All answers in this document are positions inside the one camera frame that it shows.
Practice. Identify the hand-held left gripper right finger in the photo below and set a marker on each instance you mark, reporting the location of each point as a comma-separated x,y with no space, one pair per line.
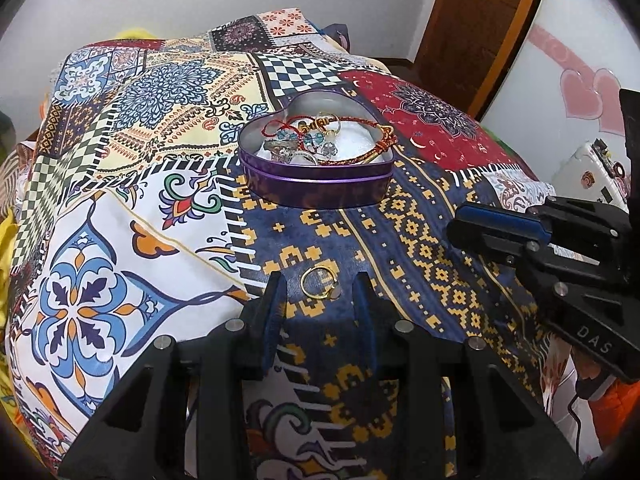
366,325

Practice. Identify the brown wooden door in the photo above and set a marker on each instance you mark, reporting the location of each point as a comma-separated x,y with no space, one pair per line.
475,25

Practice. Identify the white case with stickers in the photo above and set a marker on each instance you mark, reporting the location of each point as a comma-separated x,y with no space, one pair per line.
590,175

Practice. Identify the dark blue bag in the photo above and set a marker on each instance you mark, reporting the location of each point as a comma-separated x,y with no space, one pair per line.
336,35

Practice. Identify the patterned patchwork quilt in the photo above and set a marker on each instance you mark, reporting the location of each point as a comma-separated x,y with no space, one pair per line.
150,210

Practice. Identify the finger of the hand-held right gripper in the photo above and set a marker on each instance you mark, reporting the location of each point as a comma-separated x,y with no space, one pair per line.
500,222
580,220

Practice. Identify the purple heart-shaped tin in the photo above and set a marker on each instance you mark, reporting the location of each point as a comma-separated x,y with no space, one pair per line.
310,185

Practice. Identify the yellow blanket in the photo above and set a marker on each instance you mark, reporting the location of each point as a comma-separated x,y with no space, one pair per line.
6,310

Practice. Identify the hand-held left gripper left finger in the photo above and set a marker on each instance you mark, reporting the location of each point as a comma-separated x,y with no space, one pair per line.
272,320

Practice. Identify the white wardrobe door with hearts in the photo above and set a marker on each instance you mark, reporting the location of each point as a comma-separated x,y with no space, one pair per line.
585,35

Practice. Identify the yellow pillow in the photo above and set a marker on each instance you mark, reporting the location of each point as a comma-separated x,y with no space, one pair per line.
137,34

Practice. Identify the person's right forearm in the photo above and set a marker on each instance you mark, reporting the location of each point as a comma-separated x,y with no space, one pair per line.
620,415

